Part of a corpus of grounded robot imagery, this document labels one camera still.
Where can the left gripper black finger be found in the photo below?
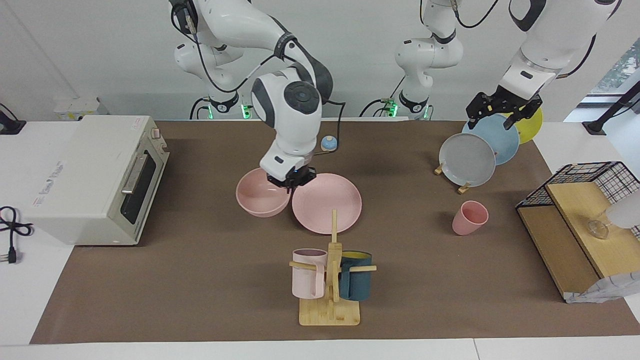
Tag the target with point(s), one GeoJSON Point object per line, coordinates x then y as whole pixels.
{"type": "Point", "coordinates": [477, 109]}
{"type": "Point", "coordinates": [520, 115]}

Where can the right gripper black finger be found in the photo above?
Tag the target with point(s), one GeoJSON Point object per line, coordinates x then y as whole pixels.
{"type": "Point", "coordinates": [290, 188]}
{"type": "Point", "coordinates": [277, 182]}

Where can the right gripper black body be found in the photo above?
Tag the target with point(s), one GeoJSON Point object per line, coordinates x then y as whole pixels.
{"type": "Point", "coordinates": [295, 176]}

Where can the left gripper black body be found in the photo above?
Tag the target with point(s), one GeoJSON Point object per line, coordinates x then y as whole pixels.
{"type": "Point", "coordinates": [511, 97]}

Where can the pink bowl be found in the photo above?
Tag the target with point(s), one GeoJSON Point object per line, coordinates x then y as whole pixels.
{"type": "Point", "coordinates": [257, 197]}

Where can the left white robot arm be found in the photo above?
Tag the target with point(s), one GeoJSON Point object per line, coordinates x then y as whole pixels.
{"type": "Point", "coordinates": [550, 35]}

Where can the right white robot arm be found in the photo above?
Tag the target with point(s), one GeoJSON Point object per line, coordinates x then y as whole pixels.
{"type": "Point", "coordinates": [295, 115]}

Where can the yellow plate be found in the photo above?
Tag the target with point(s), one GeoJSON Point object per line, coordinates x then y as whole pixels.
{"type": "Point", "coordinates": [531, 127]}

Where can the light blue plate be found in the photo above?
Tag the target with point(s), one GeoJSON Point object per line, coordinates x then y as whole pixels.
{"type": "Point", "coordinates": [502, 142]}

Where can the pink speckled plate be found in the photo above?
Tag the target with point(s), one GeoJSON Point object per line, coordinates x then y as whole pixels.
{"type": "Point", "coordinates": [327, 202]}

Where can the grey plate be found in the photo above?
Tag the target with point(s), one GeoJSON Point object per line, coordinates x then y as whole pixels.
{"type": "Point", "coordinates": [467, 160]}

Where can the wooden plate rack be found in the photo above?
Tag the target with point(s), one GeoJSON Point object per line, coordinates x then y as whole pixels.
{"type": "Point", "coordinates": [464, 189]}

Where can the black clamp stand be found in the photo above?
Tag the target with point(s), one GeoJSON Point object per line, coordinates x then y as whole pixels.
{"type": "Point", "coordinates": [612, 107]}

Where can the pale pink mug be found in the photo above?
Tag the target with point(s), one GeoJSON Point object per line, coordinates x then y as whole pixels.
{"type": "Point", "coordinates": [306, 280]}

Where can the dark teal mug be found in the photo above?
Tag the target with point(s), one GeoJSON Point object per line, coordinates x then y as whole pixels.
{"type": "Point", "coordinates": [356, 282]}

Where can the brown table mat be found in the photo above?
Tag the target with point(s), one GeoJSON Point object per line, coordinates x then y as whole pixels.
{"type": "Point", "coordinates": [200, 280]}

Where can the wooden mug tree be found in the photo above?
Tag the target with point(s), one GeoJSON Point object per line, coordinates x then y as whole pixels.
{"type": "Point", "coordinates": [330, 312]}

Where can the clear glass piece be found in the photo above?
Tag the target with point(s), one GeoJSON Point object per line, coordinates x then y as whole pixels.
{"type": "Point", "coordinates": [598, 229]}

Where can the wooden shelf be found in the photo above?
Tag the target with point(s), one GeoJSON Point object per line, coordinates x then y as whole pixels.
{"type": "Point", "coordinates": [590, 235]}

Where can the frosted white container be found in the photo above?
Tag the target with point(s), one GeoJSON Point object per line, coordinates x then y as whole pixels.
{"type": "Point", "coordinates": [625, 212]}

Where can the marble patterned white board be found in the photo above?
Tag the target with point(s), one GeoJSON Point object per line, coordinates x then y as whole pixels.
{"type": "Point", "coordinates": [605, 290]}

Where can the beige toaster oven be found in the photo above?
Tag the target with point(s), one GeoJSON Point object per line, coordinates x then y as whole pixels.
{"type": "Point", "coordinates": [80, 175]}

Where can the black mount block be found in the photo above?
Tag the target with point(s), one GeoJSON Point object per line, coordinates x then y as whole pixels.
{"type": "Point", "coordinates": [12, 125]}

